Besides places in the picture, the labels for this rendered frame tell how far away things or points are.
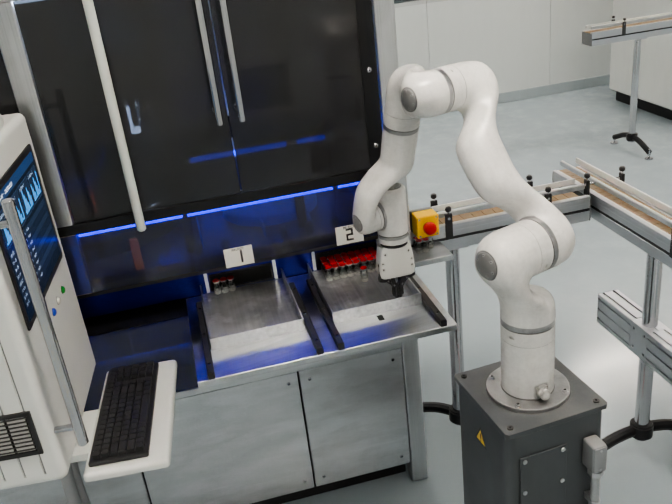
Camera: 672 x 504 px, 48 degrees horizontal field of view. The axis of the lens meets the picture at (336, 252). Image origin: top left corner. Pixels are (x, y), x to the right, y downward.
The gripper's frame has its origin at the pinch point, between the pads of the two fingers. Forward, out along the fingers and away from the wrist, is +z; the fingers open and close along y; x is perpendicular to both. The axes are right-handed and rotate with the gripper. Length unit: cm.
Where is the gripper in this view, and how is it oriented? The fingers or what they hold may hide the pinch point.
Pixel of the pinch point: (397, 290)
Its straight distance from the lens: 212.8
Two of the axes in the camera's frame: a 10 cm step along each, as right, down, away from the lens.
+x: 2.4, 3.9, -8.9
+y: -9.6, 2.0, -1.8
